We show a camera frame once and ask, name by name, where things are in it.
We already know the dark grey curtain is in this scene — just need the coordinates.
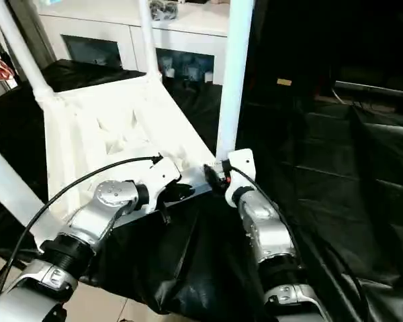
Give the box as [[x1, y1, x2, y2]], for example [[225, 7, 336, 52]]
[[6, 0, 56, 73]]

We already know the white cabinet with glass doors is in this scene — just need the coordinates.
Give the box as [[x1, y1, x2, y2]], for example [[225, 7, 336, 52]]
[[36, 0, 231, 85]]

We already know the black mat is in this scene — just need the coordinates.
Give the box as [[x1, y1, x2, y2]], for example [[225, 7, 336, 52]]
[[0, 58, 403, 322]]

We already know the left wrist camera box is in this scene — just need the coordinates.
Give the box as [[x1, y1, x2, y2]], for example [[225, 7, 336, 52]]
[[139, 156, 182, 214]]

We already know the dark long metal bar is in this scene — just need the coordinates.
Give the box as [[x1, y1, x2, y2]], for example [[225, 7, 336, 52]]
[[335, 80, 403, 97]]

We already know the white plastic table top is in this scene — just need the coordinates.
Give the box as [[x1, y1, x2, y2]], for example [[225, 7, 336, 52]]
[[33, 72, 222, 251]]

